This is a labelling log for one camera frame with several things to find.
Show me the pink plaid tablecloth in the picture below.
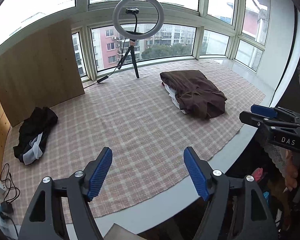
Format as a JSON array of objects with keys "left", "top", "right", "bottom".
[{"left": 4, "top": 60, "right": 264, "bottom": 224}]

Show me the black charger plug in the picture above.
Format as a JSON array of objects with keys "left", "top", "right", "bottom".
[{"left": 0, "top": 201, "right": 13, "bottom": 214}]

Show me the person right hand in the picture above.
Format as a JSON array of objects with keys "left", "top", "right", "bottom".
[{"left": 285, "top": 150, "right": 298, "bottom": 191}]

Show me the light plywood board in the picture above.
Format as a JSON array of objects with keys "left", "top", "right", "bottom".
[{"left": 0, "top": 21, "right": 84, "bottom": 126}]

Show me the black garment pile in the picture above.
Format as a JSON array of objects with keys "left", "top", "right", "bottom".
[{"left": 13, "top": 107, "right": 58, "bottom": 165}]

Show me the white ring light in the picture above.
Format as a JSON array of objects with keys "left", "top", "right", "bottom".
[{"left": 112, "top": 0, "right": 165, "bottom": 41}]

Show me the black inline cable adapter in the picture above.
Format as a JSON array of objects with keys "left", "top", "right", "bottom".
[{"left": 97, "top": 75, "right": 109, "bottom": 83}]

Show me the brown fleece garment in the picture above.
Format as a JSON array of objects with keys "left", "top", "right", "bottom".
[{"left": 160, "top": 70, "right": 227, "bottom": 120}]

